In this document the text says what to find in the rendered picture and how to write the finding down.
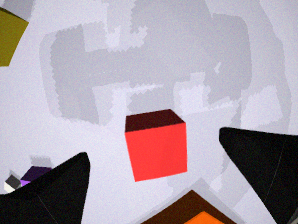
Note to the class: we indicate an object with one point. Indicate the purple cube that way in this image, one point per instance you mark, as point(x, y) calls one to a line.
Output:
point(33, 173)

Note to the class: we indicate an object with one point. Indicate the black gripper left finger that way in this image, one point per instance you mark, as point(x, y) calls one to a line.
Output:
point(58, 197)

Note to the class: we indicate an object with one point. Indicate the yellow cube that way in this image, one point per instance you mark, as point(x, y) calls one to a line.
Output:
point(11, 29)

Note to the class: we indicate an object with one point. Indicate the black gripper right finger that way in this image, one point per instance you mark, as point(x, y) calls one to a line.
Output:
point(269, 163)

